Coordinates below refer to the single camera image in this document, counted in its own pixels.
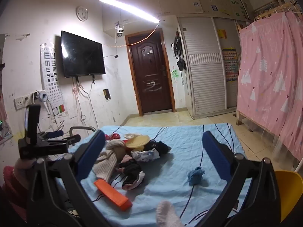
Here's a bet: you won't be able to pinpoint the yellow plastic lid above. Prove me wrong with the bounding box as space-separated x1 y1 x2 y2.
125 135 151 150

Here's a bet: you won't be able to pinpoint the white shutter wardrobe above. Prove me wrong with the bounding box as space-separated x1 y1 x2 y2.
177 16 242 120

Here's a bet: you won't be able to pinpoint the white plugged charger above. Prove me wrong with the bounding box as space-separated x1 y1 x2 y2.
33 90 49 105

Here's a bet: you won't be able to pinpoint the grey metal chair frame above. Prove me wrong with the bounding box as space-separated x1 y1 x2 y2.
69 126 97 138

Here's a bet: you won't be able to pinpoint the white upper cabinets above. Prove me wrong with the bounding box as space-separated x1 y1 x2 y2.
102 0 255 38

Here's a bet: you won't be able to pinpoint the yellow plastic chair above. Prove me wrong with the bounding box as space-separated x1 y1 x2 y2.
275 170 303 223

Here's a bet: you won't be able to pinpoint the black hanging bag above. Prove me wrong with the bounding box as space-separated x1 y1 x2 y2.
172 31 183 59

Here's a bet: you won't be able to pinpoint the white wall socket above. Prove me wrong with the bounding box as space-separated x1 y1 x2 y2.
14 97 31 110

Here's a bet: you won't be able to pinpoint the black cloth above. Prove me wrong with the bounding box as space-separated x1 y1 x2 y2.
143 141 172 158

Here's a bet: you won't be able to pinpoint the black wall television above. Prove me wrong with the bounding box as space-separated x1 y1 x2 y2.
61 30 106 78

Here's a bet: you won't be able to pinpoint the white security camera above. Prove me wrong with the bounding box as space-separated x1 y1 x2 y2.
115 22 125 38

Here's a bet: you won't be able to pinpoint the orange rectangular box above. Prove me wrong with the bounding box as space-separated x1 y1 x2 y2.
93 179 132 211

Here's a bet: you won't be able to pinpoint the pink printed bed curtain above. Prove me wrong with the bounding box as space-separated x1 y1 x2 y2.
238 11 303 162

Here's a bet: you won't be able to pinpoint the small black hanging pouch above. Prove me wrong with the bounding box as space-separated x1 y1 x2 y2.
176 58 187 71

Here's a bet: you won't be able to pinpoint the light blue bed sheet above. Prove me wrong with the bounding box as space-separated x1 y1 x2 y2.
55 122 251 227

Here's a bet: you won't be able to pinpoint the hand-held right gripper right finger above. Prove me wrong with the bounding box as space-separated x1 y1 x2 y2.
189 131 282 227

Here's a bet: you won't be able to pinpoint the colourful grid poster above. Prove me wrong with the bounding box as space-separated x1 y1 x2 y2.
222 48 238 83

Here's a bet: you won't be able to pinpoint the dark brown door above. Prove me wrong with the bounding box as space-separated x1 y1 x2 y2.
125 28 176 116

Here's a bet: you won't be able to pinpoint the round wall clock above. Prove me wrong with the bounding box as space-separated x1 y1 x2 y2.
76 6 89 22

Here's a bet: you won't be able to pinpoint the black and pink garment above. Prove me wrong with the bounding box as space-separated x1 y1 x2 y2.
116 155 145 191

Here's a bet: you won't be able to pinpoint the orange string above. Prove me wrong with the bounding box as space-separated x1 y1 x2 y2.
104 20 165 48

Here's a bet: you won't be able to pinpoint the person's left forearm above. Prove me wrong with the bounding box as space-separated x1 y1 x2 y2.
0 158 36 220

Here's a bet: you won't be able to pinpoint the blue crumpled cloth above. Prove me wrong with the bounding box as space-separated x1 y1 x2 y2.
187 167 205 186

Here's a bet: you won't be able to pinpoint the white hanging cables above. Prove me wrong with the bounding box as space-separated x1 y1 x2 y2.
71 80 100 133

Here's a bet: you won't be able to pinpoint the white printed plastic bag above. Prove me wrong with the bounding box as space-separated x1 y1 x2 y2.
131 148 160 162

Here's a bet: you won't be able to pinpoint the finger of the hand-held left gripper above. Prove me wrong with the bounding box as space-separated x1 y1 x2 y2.
46 135 81 147
39 130 64 139

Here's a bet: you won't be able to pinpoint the pink fluffy clothing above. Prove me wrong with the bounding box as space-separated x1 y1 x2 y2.
156 201 184 227

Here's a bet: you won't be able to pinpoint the ceiling light tube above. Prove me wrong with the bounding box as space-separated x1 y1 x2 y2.
96 0 160 24

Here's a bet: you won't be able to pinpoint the beige knitted cloth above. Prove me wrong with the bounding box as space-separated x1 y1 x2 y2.
92 139 123 181

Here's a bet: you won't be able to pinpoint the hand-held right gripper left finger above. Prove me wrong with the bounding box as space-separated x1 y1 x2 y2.
26 130 112 227

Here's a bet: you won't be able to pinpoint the white eye chart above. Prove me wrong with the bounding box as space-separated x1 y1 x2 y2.
40 44 67 116

